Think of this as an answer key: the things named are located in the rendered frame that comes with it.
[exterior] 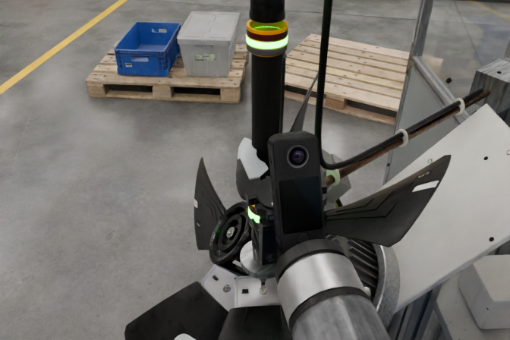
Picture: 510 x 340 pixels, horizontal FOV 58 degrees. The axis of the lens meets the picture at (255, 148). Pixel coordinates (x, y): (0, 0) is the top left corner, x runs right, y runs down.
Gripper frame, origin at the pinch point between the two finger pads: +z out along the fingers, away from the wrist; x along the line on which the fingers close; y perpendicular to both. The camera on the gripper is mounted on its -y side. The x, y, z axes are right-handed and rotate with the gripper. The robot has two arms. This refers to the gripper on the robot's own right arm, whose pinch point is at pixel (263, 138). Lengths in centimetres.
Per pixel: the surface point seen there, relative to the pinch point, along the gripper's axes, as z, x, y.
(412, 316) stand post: 1, 33, 51
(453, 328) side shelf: 2, 46, 61
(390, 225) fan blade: -12.7, 12.1, 5.4
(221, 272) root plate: 7.5, -5.5, 33.9
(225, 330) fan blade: -7.2, -7.1, 28.6
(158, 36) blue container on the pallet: 345, -7, 127
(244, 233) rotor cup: 4.4, -1.7, 21.3
